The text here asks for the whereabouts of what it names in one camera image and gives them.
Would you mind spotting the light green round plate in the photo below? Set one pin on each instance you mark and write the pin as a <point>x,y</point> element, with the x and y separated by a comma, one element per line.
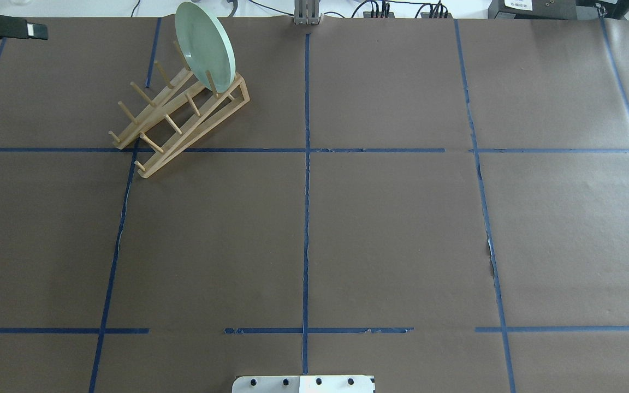
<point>205,46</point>

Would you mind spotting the black equipment box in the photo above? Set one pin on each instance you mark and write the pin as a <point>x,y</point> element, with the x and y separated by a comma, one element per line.
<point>541,10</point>

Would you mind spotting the wooden dish rack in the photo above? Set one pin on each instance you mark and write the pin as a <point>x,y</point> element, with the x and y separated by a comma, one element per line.
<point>182,113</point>

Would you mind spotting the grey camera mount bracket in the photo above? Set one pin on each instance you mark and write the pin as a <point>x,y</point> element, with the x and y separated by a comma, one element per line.
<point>307,12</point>

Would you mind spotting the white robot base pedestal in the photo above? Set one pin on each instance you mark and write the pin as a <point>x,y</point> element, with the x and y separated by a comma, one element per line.
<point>305,383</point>

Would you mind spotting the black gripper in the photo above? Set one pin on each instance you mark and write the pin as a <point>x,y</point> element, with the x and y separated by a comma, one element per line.
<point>3,27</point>

